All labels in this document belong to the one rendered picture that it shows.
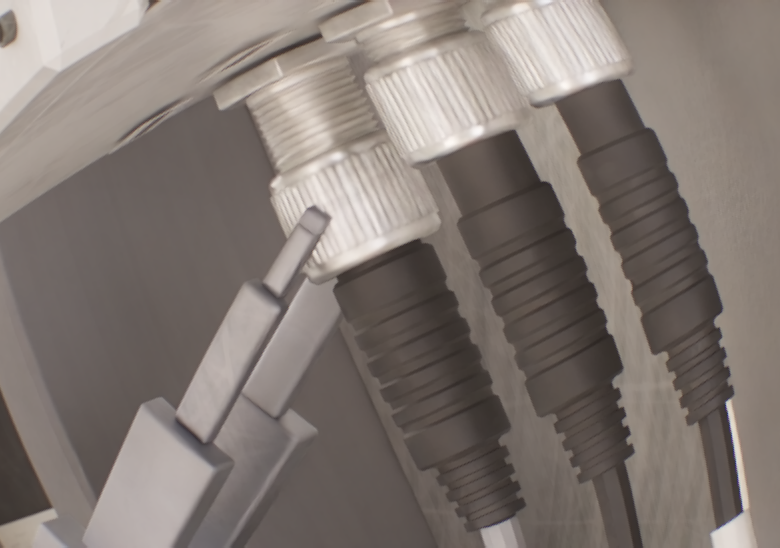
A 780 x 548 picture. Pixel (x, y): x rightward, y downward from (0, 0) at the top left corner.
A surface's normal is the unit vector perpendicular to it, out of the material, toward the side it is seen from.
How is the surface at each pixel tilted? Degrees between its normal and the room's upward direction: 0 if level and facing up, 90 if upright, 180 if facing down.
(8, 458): 42
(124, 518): 62
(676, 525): 90
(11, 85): 90
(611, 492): 50
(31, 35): 90
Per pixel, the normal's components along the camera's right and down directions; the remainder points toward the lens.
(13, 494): 0.31, -0.22
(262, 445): -0.44, 0.18
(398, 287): 0.07, -0.06
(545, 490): -0.84, 0.38
